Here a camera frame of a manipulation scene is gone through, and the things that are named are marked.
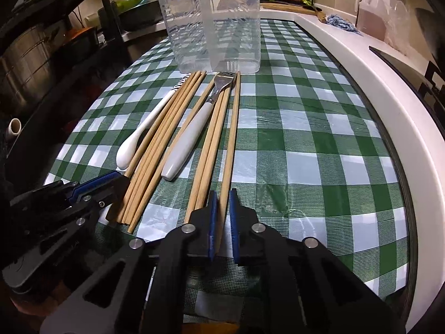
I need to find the green plastic bowl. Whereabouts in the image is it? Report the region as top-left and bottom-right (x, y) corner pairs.
(112, 0), (146, 14)

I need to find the blue dish cloth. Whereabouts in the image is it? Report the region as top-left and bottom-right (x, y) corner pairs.
(326, 14), (360, 35)

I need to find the wooden chopstick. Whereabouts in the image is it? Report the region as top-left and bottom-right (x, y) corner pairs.
(184, 89), (230, 223)
(122, 73), (195, 177)
(121, 71), (207, 225)
(216, 72), (241, 253)
(116, 70), (203, 224)
(118, 71), (207, 224)
(118, 72), (214, 233)
(194, 83), (234, 209)

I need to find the black cooking pot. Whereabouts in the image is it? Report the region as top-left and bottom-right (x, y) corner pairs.
(118, 0), (163, 32)

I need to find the plastic jug with brown liquid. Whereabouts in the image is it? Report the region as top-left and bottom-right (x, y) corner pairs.
(355, 0), (389, 41)

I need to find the black gas stove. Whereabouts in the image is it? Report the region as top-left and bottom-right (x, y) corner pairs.
(369, 47), (444, 116)

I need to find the clear plastic utensil container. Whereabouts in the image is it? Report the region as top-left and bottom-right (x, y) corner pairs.
(158, 0), (261, 74)

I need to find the clear plastic bottle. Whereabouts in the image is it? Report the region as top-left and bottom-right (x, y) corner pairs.
(385, 0), (410, 55)

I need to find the green white checkered tablecloth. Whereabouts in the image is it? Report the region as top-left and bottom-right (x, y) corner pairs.
(46, 20), (409, 302)

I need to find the white handled fork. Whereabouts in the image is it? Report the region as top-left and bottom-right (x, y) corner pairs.
(161, 72), (236, 181)

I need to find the black metal shelf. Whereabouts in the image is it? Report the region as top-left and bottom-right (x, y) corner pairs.
(1, 0), (130, 87)

